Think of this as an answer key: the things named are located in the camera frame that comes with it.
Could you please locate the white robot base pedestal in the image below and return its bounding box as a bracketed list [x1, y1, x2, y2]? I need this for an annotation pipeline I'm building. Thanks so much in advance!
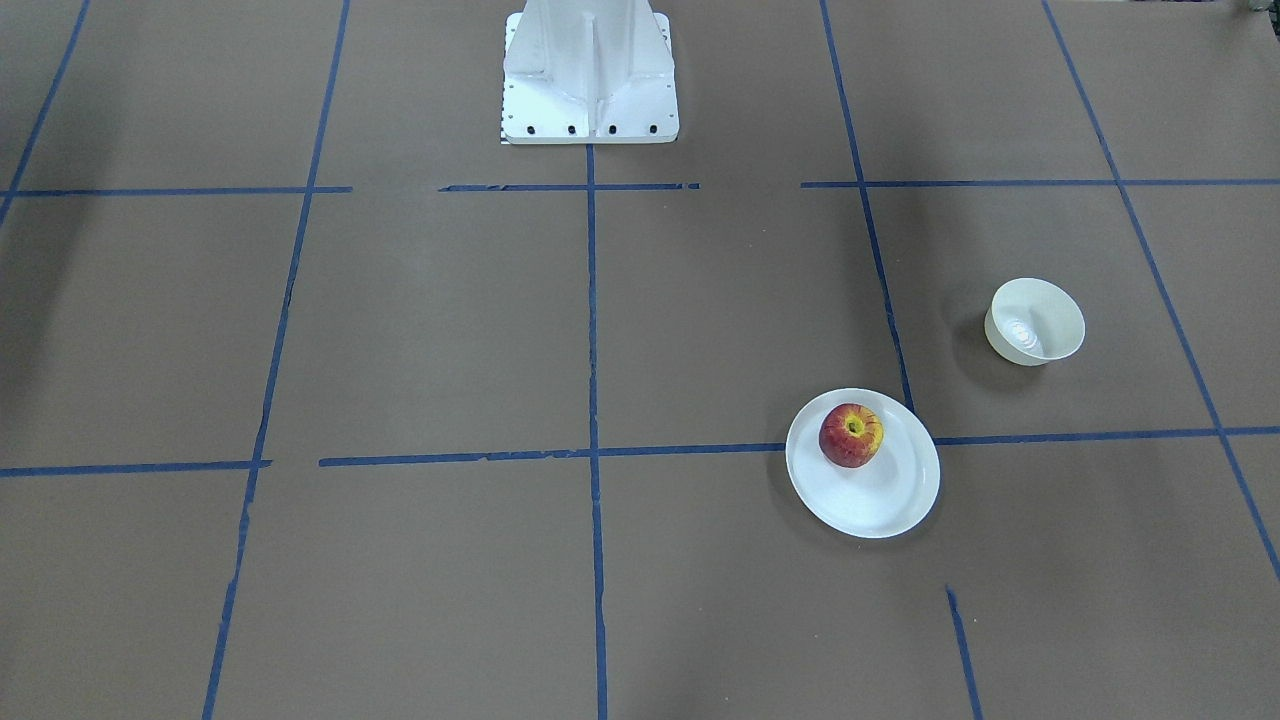
[500, 1, 681, 145]

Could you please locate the white bowl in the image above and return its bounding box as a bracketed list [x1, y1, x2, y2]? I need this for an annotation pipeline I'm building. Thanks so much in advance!
[983, 277, 1085, 366]

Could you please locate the white round plate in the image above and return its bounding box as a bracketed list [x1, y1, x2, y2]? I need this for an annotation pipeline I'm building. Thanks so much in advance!
[785, 388, 941, 539]

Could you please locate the red yellow apple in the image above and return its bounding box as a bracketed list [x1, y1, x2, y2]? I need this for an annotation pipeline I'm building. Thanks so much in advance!
[818, 404, 884, 469]

